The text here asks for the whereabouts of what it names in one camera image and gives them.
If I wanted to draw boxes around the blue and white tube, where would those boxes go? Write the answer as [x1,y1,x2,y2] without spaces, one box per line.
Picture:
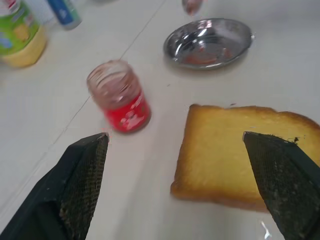
[47,0,83,31]

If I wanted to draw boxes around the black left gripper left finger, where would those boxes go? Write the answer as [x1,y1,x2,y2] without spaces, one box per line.
[0,132,110,240]

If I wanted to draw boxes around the glass jar with red contents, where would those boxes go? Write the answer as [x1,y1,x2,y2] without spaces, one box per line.
[181,0,204,16]

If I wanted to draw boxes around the green-label yellow bottle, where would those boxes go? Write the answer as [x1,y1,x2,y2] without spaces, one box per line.
[0,0,48,69]

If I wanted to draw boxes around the open red-label jam jar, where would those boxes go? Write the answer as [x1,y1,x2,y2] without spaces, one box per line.
[86,59,152,135]

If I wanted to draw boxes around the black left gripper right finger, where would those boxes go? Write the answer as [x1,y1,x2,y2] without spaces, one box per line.
[242,130,320,240]

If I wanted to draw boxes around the toasted bread slice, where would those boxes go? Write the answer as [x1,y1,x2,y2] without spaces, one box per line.
[170,103,320,213]

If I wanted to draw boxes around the round steel dish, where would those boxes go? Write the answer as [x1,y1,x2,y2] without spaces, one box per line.
[163,17,256,71]

